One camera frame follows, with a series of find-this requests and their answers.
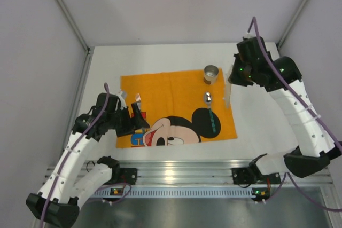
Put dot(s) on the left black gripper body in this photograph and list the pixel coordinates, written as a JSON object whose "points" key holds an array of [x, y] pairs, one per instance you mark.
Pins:
{"points": [[127, 120]]}

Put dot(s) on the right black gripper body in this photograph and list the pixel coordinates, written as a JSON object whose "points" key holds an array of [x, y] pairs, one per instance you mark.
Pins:
{"points": [[235, 76]]}

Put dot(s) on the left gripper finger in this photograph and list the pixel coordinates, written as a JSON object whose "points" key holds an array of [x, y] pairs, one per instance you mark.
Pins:
{"points": [[135, 117], [124, 131]]}

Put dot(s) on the round woven coaster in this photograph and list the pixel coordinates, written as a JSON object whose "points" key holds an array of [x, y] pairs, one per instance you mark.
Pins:
{"points": [[227, 89]]}

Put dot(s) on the fork with teal handle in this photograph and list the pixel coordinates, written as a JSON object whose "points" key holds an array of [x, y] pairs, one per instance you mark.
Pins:
{"points": [[141, 120]]}

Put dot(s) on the metal cup with cork band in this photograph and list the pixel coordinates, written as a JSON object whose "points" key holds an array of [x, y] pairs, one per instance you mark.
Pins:
{"points": [[211, 73]]}

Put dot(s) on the spoon with teal handle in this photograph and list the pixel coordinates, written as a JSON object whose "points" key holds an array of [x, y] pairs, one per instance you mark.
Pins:
{"points": [[208, 101]]}

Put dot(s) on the orange Mickey Mouse placemat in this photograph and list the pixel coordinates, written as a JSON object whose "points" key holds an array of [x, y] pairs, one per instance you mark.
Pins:
{"points": [[173, 105]]}

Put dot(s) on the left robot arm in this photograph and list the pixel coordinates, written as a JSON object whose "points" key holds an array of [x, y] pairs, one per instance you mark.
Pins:
{"points": [[60, 199]]}

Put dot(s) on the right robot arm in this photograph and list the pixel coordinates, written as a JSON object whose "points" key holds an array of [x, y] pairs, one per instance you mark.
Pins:
{"points": [[282, 79]]}

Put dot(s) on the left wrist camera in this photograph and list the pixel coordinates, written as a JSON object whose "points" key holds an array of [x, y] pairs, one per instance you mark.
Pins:
{"points": [[122, 97]]}

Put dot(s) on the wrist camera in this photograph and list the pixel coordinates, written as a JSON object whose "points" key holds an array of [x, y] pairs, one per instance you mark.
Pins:
{"points": [[248, 35], [122, 97]]}

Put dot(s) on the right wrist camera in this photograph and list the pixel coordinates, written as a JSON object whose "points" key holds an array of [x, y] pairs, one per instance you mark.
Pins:
{"points": [[248, 35]]}

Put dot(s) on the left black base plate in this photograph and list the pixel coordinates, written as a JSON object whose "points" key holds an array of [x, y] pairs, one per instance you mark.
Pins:
{"points": [[124, 175]]}

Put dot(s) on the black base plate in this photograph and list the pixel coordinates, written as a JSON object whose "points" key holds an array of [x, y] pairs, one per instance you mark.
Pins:
{"points": [[124, 175], [246, 175]]}

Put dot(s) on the aluminium rail frame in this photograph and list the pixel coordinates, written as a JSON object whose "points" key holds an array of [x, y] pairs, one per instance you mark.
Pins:
{"points": [[188, 165]]}

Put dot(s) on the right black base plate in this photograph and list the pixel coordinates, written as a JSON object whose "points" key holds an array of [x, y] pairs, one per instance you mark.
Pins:
{"points": [[246, 175]]}

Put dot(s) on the perforated cable duct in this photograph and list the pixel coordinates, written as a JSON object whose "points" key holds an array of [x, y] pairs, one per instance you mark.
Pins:
{"points": [[181, 192]]}

